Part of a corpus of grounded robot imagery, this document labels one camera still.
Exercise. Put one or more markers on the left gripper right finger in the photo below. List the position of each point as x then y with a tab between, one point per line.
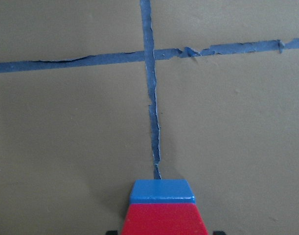
218	233

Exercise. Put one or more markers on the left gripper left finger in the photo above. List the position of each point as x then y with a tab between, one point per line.
111	232

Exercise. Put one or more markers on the red wooden block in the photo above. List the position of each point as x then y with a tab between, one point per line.
163	219

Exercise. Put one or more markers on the blue wooden block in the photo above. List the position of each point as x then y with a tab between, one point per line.
161	191

